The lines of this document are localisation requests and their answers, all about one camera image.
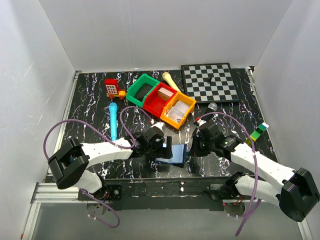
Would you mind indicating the green lego brick stack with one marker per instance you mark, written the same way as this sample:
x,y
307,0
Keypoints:
x,y
256,133

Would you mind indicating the red yellow toy train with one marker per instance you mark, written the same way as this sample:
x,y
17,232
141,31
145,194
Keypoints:
x,y
113,90

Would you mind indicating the red plastic bin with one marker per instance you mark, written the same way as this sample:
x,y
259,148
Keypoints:
x,y
154,104

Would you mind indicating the black white chessboard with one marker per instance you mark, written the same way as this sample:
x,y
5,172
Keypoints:
x,y
222,89

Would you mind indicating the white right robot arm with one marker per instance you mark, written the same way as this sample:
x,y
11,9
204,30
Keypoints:
x,y
294,191

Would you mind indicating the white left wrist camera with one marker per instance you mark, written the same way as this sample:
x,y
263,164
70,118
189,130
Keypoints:
x,y
159,125

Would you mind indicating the yellow plastic bin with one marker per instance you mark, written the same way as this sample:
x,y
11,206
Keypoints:
x,y
186,99

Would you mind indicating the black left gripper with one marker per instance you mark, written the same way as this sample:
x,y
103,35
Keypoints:
x,y
167,147

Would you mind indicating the navy blue card holder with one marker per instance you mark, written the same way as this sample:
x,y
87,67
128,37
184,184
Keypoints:
x,y
179,155

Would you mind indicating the green plastic bin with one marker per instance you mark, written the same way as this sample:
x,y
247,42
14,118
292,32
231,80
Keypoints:
x,y
144,78

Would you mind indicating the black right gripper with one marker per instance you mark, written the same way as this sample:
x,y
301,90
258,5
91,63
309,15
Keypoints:
x,y
194,145

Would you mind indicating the white cards stack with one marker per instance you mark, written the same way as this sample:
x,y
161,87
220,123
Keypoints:
x,y
178,111

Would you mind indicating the black silver microphone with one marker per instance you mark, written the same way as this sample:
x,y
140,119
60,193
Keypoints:
x,y
212,107

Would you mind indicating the blue toy microphone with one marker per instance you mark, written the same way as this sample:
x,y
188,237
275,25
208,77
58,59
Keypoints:
x,y
113,108

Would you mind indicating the cream toy microphone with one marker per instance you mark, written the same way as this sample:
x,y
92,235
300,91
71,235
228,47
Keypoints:
x,y
168,79

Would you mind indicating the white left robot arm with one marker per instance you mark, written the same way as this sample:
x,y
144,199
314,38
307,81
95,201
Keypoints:
x,y
70,164

